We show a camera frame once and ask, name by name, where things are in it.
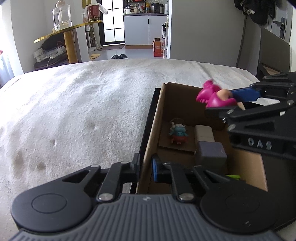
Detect grey purple square block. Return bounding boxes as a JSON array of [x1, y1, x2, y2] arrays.
[[196, 141, 227, 169]]

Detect clear glass jar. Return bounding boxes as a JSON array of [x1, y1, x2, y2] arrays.
[[52, 1, 72, 32]]

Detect black slippers pair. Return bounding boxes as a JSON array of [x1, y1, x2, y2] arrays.
[[111, 54, 128, 59]]

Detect beige rectangular block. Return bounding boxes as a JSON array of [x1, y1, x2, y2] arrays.
[[194, 125, 215, 144]]

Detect blue haired small figurine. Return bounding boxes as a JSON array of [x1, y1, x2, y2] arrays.
[[169, 118, 188, 145]]

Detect black clothes hanging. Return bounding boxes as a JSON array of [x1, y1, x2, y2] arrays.
[[234, 0, 276, 25]]

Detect green small item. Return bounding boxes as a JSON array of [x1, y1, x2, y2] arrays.
[[226, 175, 241, 180]]

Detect magenta hooded figurine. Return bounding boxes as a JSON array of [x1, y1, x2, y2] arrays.
[[196, 79, 237, 108]]

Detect white kitchen cabinet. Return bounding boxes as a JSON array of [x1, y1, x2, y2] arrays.
[[123, 14, 167, 49]]

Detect brown cardboard box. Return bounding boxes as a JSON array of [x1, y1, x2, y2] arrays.
[[137, 82, 268, 194]]

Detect black shallow tray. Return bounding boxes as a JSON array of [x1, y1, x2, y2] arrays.
[[137, 83, 295, 230]]

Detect black box lid with cardboard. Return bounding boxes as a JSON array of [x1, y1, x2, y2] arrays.
[[256, 63, 289, 81]]

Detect orange carton box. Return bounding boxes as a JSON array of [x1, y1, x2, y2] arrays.
[[152, 38, 163, 57]]

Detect gold round side table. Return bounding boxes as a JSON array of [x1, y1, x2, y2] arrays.
[[33, 19, 104, 64]]

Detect white fluffy blanket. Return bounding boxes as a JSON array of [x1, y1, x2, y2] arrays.
[[1, 58, 257, 240]]

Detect yellow cloth on floor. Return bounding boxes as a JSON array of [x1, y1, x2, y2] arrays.
[[90, 53, 100, 60]]

